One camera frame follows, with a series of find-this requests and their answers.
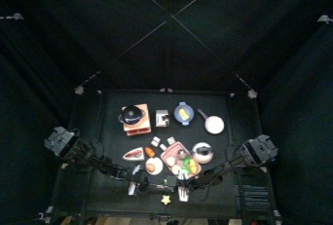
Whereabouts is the yellow toy corn cob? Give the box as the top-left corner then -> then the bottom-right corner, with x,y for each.
188,160 -> 199,175

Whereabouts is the green toy pea pod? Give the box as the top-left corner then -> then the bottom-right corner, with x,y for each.
182,158 -> 192,174

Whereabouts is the white round plate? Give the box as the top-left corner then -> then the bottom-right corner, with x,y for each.
143,156 -> 165,176

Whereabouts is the red white triangular toy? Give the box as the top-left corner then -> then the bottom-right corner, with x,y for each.
120,146 -> 147,163

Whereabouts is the orange toy carrot green top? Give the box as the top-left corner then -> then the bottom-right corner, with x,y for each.
143,146 -> 157,159

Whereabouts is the pink wooden tray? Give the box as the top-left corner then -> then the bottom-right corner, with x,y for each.
159,140 -> 203,180

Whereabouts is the wooden red toy stove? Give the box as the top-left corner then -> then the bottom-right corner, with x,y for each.
120,102 -> 153,137

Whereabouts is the white toy knife block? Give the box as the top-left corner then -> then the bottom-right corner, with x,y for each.
153,108 -> 171,129

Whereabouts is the blue toy pot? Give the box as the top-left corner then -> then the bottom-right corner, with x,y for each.
172,100 -> 196,127

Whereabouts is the yellow toy food piece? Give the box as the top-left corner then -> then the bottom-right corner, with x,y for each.
178,107 -> 192,122

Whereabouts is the white toy kettle grey handle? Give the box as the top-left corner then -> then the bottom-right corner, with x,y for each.
190,141 -> 215,166

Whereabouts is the thin metal brace wire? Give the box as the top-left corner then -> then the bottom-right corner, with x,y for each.
79,0 -> 230,90
119,0 -> 255,93

